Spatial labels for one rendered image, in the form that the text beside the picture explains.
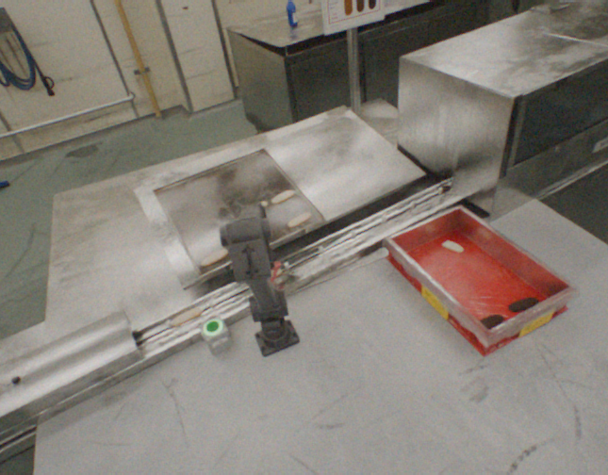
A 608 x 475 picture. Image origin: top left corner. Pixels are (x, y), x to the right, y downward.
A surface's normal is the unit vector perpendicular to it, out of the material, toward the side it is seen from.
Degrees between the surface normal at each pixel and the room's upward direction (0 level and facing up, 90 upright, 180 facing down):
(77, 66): 90
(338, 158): 10
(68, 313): 0
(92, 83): 90
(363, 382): 0
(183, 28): 90
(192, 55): 90
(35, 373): 0
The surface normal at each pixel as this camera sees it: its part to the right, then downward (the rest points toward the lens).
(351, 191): -0.02, -0.66
